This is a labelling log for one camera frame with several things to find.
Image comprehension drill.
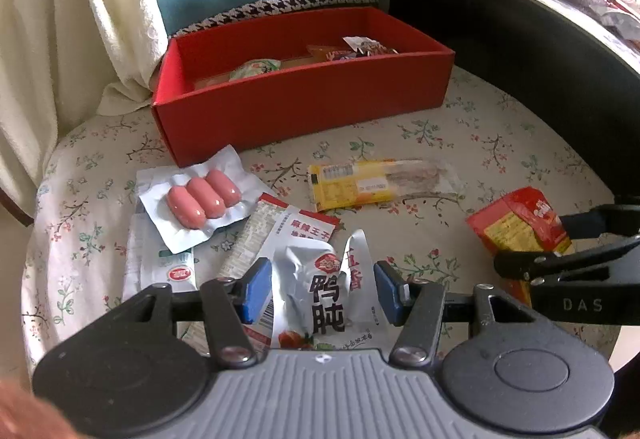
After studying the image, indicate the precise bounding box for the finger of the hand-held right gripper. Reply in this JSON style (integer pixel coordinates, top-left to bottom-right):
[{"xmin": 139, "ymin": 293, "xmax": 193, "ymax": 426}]
[
  {"xmin": 494, "ymin": 235, "xmax": 640, "ymax": 282},
  {"xmin": 557, "ymin": 205, "xmax": 640, "ymax": 240}
]

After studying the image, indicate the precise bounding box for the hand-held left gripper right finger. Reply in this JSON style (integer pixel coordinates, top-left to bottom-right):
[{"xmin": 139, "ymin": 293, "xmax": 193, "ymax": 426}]
[{"xmin": 372, "ymin": 260, "xmax": 538, "ymax": 367}]

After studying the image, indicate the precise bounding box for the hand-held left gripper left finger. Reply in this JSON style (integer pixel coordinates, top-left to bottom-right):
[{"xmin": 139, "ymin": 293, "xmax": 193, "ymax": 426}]
[{"xmin": 122, "ymin": 258, "xmax": 273, "ymax": 367}]

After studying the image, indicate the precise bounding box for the red packet with yellow label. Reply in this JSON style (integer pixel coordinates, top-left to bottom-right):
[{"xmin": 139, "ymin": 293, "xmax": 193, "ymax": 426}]
[{"xmin": 466, "ymin": 186, "xmax": 573, "ymax": 307}]

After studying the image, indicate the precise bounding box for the red white snack packet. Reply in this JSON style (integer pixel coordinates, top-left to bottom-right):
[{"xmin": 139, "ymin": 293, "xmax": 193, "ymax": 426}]
[{"xmin": 215, "ymin": 193, "xmax": 341, "ymax": 285}]

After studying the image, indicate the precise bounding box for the silver snack packet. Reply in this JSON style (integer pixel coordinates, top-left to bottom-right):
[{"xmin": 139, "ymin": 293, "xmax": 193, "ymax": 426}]
[{"xmin": 270, "ymin": 229, "xmax": 391, "ymax": 351}]

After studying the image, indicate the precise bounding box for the white packet with red logo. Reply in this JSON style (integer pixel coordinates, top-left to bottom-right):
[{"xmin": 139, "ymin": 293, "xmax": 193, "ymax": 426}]
[{"xmin": 122, "ymin": 214, "xmax": 197, "ymax": 302}]

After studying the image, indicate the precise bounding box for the yellow clear snack packet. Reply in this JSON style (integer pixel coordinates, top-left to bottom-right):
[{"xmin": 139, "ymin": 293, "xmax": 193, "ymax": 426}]
[{"xmin": 307, "ymin": 158, "xmax": 466, "ymax": 212}]

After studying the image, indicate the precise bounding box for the red cardboard box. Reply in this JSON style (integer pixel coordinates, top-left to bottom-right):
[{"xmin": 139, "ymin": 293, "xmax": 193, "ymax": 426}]
[{"xmin": 151, "ymin": 6, "xmax": 456, "ymax": 168}]

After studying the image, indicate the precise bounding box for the green white snack packet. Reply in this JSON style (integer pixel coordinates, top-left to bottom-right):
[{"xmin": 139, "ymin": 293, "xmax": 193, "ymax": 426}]
[{"xmin": 229, "ymin": 59, "xmax": 281, "ymax": 82}]

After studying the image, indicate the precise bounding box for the pink sausage pack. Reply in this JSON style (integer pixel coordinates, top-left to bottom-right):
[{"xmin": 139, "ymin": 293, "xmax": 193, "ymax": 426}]
[{"xmin": 136, "ymin": 145, "xmax": 276, "ymax": 255}]

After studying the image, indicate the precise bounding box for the floral cloth cover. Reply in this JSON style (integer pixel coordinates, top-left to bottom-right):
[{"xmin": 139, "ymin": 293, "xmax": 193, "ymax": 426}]
[{"xmin": 22, "ymin": 64, "xmax": 618, "ymax": 370}]

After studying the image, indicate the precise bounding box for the dark coffee table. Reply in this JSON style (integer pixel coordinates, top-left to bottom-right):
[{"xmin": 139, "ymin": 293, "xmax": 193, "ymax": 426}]
[{"xmin": 380, "ymin": 0, "xmax": 640, "ymax": 214}]

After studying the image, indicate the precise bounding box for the clear plastic wrapper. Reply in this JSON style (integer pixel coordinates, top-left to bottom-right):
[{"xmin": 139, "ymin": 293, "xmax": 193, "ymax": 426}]
[{"xmin": 585, "ymin": 1, "xmax": 640, "ymax": 42}]

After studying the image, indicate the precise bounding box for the red chair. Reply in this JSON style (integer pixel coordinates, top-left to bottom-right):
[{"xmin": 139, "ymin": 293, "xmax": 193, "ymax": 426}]
[{"xmin": 0, "ymin": 189, "xmax": 36, "ymax": 225}]

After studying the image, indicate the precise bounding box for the white towel blanket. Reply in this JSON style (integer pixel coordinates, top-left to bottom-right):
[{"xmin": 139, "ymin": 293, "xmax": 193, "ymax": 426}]
[{"xmin": 0, "ymin": 0, "xmax": 176, "ymax": 220}]

